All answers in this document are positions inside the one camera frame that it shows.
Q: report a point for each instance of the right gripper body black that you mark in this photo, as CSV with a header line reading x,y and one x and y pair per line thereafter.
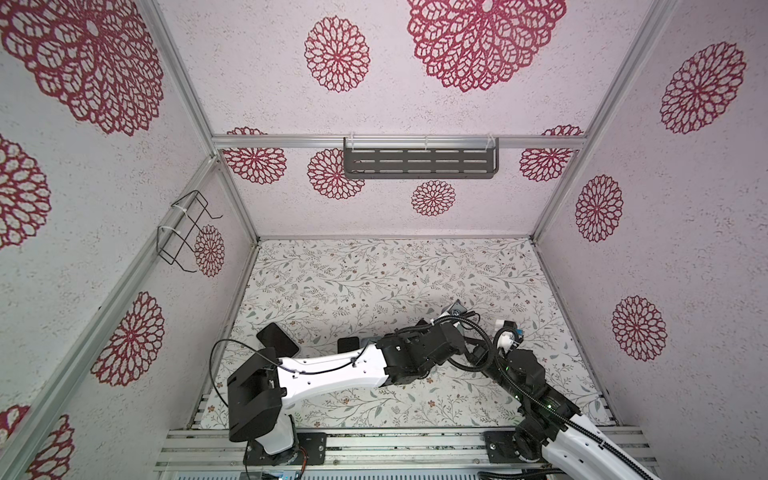
x,y
485,361

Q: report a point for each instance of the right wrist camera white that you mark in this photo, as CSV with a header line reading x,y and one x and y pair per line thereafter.
x,y
508,336

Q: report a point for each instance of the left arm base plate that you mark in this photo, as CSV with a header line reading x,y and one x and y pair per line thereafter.
x,y
296,449

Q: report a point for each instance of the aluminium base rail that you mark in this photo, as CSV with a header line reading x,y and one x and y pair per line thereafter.
x,y
332,449

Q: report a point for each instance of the black phone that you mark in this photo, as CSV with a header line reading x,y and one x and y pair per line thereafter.
x,y
273,336
348,344

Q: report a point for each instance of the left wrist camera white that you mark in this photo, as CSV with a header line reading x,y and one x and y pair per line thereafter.
x,y
455,312

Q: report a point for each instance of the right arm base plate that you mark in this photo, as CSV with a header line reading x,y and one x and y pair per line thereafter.
x,y
511,446

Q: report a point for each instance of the black wire wall basket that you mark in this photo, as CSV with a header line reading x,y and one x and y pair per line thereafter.
x,y
193,243

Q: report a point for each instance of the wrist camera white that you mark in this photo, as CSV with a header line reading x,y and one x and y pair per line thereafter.
x,y
508,336
455,312

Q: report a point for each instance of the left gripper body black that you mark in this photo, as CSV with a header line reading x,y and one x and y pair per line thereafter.
x,y
419,332

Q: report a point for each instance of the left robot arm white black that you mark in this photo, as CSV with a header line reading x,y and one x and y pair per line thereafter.
x,y
265,386

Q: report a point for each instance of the dark metal wall shelf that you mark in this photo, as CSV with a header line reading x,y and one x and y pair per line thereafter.
x,y
396,162

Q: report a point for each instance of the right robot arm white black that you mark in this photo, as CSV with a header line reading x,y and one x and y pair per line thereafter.
x,y
553,429

